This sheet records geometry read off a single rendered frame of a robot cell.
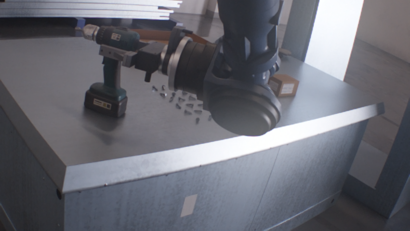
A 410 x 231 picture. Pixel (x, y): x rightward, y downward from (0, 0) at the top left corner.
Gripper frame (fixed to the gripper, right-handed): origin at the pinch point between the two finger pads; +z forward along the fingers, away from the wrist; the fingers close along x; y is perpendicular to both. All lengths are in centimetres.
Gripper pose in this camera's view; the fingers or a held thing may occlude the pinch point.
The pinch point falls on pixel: (117, 46)
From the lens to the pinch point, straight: 119.4
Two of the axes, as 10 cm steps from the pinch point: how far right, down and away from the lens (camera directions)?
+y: -2.3, 9.2, 3.2
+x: 2.1, -2.7, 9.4
